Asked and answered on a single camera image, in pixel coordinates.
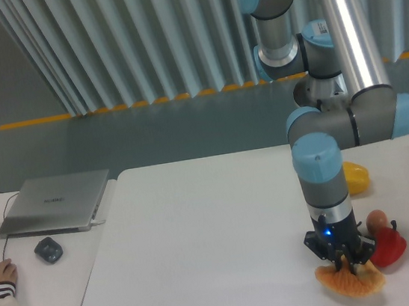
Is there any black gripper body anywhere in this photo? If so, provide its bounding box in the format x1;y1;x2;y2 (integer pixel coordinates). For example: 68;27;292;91
304;212;376;261

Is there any orange triangular bread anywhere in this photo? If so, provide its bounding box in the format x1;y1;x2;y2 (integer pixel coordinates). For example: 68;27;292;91
314;258;386;298

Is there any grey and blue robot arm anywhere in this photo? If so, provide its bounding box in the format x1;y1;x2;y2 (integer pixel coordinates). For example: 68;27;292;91
238;0;409;272

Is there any person's hand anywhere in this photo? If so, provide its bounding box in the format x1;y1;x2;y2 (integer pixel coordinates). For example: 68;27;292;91
0;259;18;292

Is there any red bell pepper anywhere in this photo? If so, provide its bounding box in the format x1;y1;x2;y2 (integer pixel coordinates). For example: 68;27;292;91
370;220;408;268

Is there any brown egg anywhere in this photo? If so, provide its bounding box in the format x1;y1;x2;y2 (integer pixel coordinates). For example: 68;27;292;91
366;209;388;235

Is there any yellow bell pepper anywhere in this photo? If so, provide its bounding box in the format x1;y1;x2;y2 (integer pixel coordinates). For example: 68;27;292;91
342;162;371;195

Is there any silver closed laptop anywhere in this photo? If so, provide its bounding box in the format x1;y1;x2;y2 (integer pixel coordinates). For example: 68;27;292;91
0;169;109;239

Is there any dark grey small device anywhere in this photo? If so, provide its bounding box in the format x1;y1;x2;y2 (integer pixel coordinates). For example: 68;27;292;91
34;237;64;265

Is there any white folding partition screen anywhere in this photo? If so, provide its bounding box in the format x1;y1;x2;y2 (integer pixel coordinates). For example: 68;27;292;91
0;0;409;116

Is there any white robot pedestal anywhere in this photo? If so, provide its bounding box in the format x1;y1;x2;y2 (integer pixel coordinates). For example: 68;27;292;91
293;74;351;112

